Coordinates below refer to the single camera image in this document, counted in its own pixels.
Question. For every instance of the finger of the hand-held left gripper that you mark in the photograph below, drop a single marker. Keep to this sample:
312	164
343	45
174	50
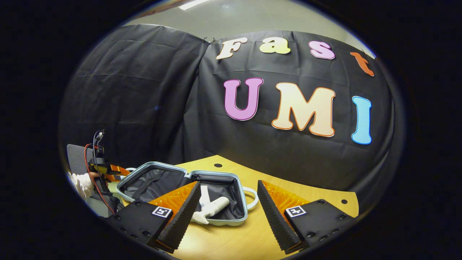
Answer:
112	178
120	169

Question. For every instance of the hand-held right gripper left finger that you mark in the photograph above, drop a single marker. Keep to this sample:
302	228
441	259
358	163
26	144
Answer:
183	220

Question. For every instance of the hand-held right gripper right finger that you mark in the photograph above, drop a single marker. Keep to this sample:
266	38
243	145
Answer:
275	220

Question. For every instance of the white squeeze tube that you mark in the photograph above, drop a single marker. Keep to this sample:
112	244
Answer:
204	195

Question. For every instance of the white pump bottle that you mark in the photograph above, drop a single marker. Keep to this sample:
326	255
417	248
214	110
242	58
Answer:
216	206

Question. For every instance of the light blue suitcase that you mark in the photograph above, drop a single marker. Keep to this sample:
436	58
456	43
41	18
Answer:
216	182

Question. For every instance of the grey mesh chair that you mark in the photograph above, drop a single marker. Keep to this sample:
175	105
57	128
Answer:
77	157

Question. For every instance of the black backdrop cloth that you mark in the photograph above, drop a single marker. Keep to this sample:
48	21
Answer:
162	108

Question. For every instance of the ceiling light panel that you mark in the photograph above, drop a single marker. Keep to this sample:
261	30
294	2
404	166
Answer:
193	3

